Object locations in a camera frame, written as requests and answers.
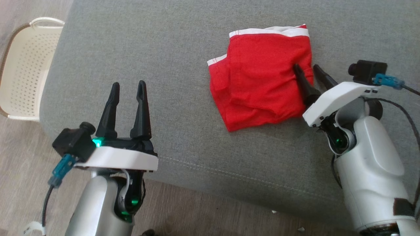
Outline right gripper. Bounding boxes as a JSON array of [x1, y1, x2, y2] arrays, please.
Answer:
[[293, 63, 381, 128]]

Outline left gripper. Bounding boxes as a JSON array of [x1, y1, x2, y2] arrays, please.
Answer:
[[74, 80, 159, 172]]

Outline red shorts with white stripe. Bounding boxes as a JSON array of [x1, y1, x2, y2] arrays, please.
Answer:
[[207, 24, 314, 132]]

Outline grey sofa cushion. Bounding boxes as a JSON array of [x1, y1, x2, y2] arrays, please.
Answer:
[[39, 0, 420, 230]]

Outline cream perforated laundry basket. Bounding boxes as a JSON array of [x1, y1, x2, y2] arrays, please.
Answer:
[[0, 17, 65, 122]]

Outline blue right camera connector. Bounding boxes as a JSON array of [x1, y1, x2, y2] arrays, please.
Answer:
[[373, 73, 405, 90]]

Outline blue camera connector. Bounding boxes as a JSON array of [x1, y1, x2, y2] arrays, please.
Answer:
[[48, 154, 77, 188], [373, 73, 405, 90]]

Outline blue left camera connector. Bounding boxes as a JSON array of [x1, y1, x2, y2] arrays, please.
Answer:
[[48, 154, 77, 188]]

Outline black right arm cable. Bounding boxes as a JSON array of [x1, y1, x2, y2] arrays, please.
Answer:
[[331, 84, 420, 218]]

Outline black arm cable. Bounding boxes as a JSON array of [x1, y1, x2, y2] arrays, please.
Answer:
[[331, 84, 420, 218], [41, 185, 55, 227]]

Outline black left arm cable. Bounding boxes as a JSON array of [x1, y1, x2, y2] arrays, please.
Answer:
[[41, 185, 55, 227]]

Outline white cable label tag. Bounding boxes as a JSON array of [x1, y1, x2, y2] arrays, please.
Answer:
[[23, 222, 47, 236]]

